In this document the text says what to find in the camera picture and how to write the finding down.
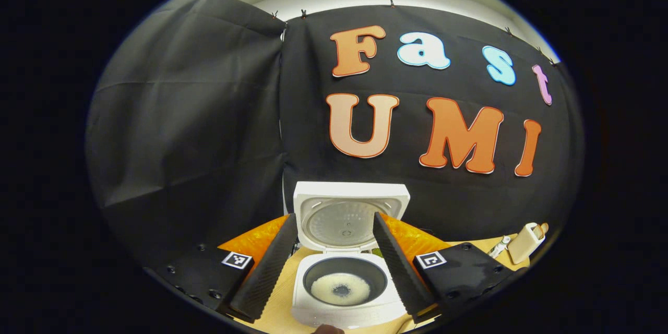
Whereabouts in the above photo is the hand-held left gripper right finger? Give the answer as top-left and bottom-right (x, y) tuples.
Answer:
(372, 211), (520, 324)

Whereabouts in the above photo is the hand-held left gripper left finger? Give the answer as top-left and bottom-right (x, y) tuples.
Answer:
(146, 213), (298, 324)

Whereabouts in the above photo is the white rice cooker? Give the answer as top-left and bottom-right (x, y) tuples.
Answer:
(291, 182), (411, 329)

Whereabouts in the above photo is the white chopstick holder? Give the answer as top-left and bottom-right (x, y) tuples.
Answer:
(507, 223), (546, 265)

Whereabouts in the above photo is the white bottle with green label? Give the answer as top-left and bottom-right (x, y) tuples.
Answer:
(488, 236), (512, 258)

